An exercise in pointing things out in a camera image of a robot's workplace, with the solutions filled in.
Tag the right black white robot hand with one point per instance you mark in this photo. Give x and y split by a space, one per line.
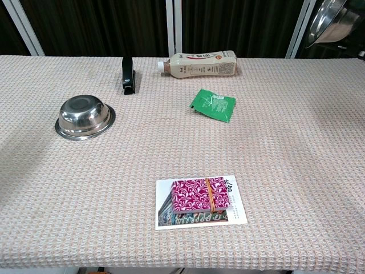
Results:
356 42

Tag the stainless steel bowl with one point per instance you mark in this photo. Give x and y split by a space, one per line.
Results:
84 117
328 23

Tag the green foil sachet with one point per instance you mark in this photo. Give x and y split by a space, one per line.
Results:
214 105

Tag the beige milk tea bottle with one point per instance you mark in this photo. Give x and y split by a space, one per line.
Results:
199 67

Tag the white photo postcard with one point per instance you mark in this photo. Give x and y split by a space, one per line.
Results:
236 205

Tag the orange rubber band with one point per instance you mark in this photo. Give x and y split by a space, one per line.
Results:
210 194

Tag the beige waffle tablecloth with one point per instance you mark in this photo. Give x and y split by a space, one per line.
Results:
171 148

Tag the pink patterned card deck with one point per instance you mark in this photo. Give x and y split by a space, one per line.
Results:
194 194

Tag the black pleated curtain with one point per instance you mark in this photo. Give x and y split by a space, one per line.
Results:
99 25

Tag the white frame post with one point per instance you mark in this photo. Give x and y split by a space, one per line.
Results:
174 28
24 25
299 31

